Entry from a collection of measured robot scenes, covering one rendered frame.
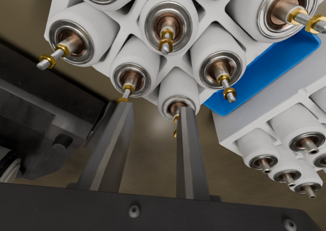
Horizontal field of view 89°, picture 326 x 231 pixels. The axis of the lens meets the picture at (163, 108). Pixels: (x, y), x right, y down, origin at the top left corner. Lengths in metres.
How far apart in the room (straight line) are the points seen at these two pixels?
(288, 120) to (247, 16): 0.31
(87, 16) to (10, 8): 0.41
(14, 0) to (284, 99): 0.79
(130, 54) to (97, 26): 0.07
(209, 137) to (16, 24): 0.84
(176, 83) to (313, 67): 0.34
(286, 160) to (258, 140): 0.12
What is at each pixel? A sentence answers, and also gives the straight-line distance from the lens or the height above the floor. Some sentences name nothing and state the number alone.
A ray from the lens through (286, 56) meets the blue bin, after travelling 0.57.
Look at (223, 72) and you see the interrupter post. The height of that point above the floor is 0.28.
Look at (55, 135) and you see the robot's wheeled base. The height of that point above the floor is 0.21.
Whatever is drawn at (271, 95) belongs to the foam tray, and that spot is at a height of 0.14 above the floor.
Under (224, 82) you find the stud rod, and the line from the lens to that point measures 0.28.
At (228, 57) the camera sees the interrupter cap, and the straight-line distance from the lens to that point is 0.32.
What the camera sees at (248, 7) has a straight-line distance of 0.31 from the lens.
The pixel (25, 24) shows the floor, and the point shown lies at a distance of 0.71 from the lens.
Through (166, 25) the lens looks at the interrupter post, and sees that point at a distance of 0.26.
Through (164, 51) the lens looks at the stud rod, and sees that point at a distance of 0.20.
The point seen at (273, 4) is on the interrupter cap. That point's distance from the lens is 0.31.
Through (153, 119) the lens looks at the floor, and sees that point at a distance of 0.75.
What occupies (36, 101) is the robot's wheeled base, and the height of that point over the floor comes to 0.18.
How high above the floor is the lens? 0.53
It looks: 49 degrees down
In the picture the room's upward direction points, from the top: 174 degrees counter-clockwise
